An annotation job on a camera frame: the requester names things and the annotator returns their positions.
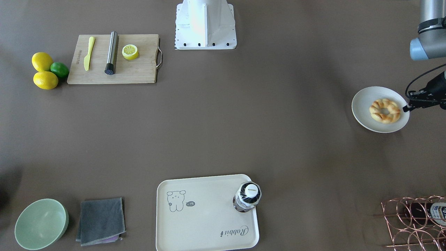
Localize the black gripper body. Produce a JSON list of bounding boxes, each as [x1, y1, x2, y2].
[[426, 71, 446, 110]]

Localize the grey round plate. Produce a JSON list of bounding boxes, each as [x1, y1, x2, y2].
[[352, 86, 410, 133]]

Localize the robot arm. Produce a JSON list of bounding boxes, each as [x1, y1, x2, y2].
[[403, 0, 446, 112]]

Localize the dark drink bottle on tray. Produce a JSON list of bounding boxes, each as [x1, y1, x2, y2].
[[232, 181, 262, 213]]

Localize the cream rabbit tray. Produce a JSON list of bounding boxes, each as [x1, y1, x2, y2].
[[155, 174, 260, 251]]

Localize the dark bottle in rack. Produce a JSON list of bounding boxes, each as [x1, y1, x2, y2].
[[403, 202, 446, 227]]

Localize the wooden cutting board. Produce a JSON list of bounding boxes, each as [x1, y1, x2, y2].
[[67, 34, 162, 85]]

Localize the half lemon slice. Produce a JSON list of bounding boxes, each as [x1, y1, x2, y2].
[[122, 44, 139, 60]]

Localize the yellow plastic knife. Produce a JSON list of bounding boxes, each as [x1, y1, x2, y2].
[[83, 36, 95, 71]]

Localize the grey folded cloth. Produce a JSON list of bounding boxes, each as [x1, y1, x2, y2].
[[76, 197, 126, 246]]

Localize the green lime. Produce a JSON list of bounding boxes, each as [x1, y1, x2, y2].
[[50, 62, 69, 78]]

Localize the lower yellow lemon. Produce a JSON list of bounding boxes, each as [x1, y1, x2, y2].
[[33, 71, 59, 90]]

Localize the yellow lemon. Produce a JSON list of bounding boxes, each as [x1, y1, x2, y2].
[[31, 52, 54, 72], [33, 71, 59, 90]]

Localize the upper yellow lemon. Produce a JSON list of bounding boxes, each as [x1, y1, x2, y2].
[[31, 52, 54, 72]]

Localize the mint green bowl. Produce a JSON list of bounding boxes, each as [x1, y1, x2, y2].
[[14, 198, 69, 250]]

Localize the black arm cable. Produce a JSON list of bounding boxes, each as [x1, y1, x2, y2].
[[405, 63, 446, 100]]

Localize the twisted ring donut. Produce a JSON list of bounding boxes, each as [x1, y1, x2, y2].
[[369, 98, 400, 124]]

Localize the copper wire bottle rack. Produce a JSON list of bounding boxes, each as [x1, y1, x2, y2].
[[374, 195, 446, 251]]

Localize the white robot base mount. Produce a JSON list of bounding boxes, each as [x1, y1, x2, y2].
[[174, 0, 237, 50]]

